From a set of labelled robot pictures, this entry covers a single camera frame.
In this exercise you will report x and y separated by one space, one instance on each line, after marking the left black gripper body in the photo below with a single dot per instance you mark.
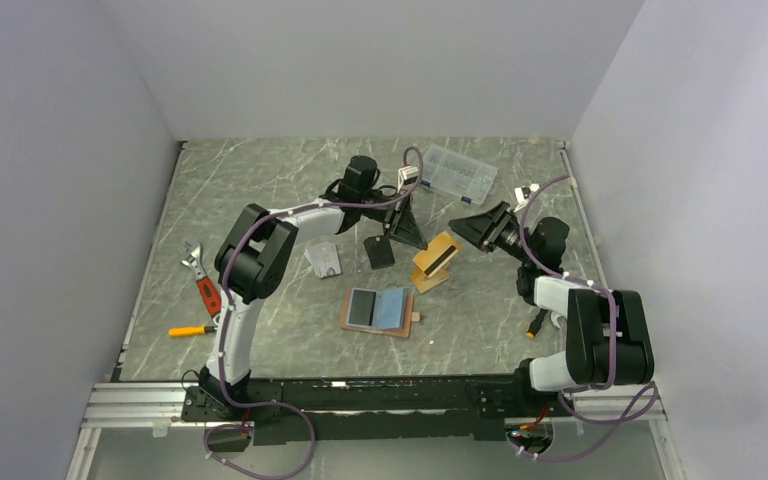
391 212

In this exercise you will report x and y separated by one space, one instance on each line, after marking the yellow handled screwdriver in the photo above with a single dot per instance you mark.
183 332

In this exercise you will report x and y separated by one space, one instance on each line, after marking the clear plastic organizer box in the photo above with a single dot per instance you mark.
458 176

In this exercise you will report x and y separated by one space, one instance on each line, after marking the single gold credit card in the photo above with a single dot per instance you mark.
439 253

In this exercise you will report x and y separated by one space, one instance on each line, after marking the single black credit card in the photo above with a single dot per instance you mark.
361 310

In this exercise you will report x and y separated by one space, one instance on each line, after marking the aluminium frame rail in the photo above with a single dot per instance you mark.
157 407

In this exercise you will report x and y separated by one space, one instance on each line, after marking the silver credit cards stack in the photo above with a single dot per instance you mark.
324 260

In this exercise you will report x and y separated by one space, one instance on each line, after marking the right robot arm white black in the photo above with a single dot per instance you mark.
607 339

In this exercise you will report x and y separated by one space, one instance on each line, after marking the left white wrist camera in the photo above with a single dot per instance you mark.
406 176

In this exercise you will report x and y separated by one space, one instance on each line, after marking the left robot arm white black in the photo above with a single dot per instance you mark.
252 261

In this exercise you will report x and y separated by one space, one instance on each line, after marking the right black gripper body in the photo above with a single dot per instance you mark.
508 237

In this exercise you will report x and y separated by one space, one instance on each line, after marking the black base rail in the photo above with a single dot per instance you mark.
482 407

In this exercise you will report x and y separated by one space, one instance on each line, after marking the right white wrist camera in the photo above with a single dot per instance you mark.
524 193

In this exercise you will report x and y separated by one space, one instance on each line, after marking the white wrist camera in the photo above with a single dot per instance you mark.
406 176
524 193

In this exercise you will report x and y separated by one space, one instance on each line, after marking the brown leather card holder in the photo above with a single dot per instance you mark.
395 313

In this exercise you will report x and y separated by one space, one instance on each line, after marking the black yellow screwdriver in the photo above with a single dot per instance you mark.
536 324

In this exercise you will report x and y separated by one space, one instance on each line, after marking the black credit cards stack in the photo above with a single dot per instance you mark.
379 252

